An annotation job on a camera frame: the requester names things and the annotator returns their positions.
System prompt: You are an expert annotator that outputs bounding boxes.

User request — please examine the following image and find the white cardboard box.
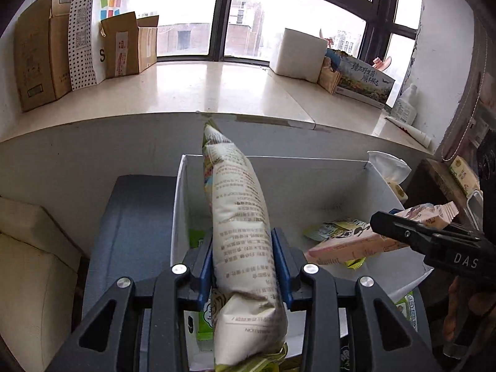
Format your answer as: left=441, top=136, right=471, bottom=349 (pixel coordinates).
left=170, top=154, right=435, bottom=372

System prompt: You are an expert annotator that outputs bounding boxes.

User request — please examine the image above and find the green white snack packet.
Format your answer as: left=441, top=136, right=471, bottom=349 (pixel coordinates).
left=188, top=229, right=207, bottom=249
left=185, top=290, right=218, bottom=353
left=394, top=294, right=420, bottom=333

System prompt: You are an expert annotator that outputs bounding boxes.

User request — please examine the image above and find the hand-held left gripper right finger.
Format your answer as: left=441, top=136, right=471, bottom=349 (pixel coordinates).
left=271, top=228, right=442, bottom=372

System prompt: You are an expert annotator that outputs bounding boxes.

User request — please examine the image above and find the printed landscape carton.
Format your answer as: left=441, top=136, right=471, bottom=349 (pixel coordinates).
left=334, top=51, right=396, bottom=109

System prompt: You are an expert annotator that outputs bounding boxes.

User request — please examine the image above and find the cream tissue pack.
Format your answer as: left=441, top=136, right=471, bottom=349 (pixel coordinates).
left=366, top=150, right=412, bottom=204

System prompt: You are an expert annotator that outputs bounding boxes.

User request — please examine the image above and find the open brown cardboard box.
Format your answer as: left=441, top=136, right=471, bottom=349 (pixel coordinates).
left=100, top=11, right=160, bottom=79

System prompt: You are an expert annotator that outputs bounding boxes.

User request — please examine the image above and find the white foam box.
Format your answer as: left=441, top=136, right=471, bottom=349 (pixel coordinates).
left=269, top=27, right=328, bottom=83

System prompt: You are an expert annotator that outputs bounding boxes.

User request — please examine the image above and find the black snack packet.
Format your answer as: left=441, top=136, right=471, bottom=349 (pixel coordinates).
left=339, top=335, right=352, bottom=372

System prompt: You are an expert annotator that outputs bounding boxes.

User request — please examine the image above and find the brown stitched cloth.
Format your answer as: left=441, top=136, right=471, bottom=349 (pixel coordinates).
left=434, top=0, right=496, bottom=163

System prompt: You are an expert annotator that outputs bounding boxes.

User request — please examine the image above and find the polka dot paper bag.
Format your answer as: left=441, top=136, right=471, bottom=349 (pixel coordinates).
left=68, top=0, right=98, bottom=91

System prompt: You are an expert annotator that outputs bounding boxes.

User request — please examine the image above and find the pink snack packet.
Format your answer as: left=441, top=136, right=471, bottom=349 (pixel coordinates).
left=304, top=201, right=460, bottom=267

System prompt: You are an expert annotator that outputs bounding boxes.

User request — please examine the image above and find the person's right hand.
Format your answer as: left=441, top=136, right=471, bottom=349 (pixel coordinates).
left=442, top=279, right=471, bottom=342

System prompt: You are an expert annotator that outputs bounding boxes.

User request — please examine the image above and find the cream printed snack bag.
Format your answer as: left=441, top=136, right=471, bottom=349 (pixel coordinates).
left=201, top=118, right=289, bottom=372

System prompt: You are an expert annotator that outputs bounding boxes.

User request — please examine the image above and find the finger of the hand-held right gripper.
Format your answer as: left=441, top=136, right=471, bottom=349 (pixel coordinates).
left=370, top=211, right=452, bottom=256

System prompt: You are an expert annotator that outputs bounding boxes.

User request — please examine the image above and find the cream green packet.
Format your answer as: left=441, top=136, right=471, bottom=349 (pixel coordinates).
left=449, top=155, right=482, bottom=199

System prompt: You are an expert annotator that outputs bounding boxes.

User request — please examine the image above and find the black window frame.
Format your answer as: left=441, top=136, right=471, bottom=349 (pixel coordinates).
left=58, top=0, right=424, bottom=63

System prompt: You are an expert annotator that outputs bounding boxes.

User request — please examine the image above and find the cream stone windowsill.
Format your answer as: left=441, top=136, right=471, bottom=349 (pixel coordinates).
left=0, top=61, right=434, bottom=156

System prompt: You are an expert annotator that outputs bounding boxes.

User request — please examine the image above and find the light green cartoon snack packet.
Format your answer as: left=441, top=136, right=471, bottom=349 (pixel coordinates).
left=304, top=219, right=370, bottom=241

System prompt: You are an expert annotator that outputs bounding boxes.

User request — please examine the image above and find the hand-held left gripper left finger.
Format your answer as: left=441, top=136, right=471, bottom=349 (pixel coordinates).
left=44, top=236, right=214, bottom=372

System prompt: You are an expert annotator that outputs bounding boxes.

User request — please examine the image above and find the small brown paper bag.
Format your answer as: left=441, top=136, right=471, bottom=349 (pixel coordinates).
left=317, top=56, right=342, bottom=95

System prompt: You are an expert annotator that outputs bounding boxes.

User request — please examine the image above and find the large brown cardboard box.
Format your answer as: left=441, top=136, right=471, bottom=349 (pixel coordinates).
left=14, top=0, right=75, bottom=113

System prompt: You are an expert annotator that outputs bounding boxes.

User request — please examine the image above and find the white plastic bottle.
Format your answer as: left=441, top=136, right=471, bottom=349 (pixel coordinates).
left=391, top=84, right=419, bottom=125

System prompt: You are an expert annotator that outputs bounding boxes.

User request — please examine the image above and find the white tube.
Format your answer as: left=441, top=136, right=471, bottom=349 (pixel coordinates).
left=385, top=115, right=435, bottom=148

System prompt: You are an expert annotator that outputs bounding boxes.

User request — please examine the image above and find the beige cushion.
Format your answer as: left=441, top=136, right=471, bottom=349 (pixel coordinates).
left=0, top=196, right=84, bottom=372

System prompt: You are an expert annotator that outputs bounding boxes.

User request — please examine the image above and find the dark grey plastic case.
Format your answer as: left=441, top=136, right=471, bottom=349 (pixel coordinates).
left=81, top=174, right=432, bottom=372

